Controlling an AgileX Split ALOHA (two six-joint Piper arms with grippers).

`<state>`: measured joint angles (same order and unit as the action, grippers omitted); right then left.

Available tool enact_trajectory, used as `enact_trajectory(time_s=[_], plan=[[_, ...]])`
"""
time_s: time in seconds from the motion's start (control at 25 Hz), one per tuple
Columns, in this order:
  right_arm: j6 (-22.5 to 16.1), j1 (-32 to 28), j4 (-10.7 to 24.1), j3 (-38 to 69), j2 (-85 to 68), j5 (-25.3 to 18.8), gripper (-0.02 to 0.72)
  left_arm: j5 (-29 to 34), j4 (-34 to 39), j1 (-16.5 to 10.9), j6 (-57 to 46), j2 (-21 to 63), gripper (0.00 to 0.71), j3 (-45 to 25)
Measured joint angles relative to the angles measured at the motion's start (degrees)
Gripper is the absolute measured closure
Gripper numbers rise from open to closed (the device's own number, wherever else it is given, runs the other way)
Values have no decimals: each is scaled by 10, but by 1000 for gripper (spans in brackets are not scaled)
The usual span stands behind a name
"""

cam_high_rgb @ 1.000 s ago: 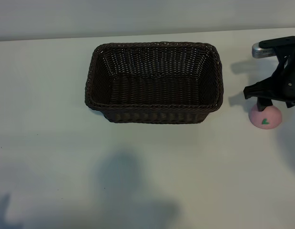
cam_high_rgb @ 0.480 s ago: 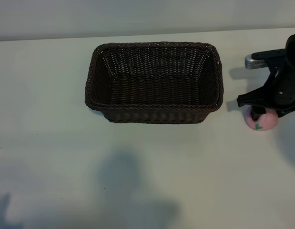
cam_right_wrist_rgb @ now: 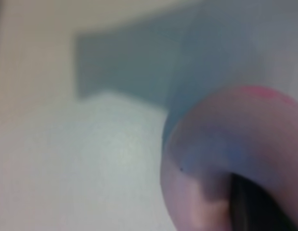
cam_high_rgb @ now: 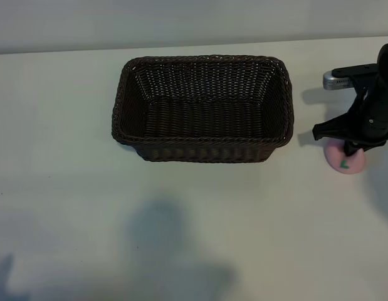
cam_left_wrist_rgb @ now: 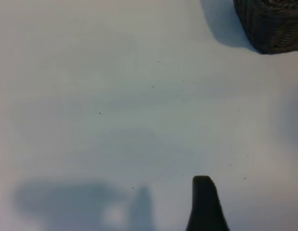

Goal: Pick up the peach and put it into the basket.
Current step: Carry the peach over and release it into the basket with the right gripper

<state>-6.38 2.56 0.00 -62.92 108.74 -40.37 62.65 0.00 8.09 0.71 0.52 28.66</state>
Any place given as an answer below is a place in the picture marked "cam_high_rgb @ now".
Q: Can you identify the pink peach with green mark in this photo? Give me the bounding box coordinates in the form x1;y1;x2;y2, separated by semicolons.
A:
325;137;366;174

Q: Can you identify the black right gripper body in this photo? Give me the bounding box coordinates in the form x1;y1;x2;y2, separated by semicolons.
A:
312;80;388;147

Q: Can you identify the black right camera bracket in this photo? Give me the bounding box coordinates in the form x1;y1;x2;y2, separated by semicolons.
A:
330;63;380;123

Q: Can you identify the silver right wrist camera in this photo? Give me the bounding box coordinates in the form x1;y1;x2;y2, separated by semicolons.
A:
322;70;354;91

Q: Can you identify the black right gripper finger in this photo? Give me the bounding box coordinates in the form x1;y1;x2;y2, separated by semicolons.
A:
343;140;360;158

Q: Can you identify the dark brown wicker basket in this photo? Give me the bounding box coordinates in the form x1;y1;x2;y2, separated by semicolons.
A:
110;55;295;164

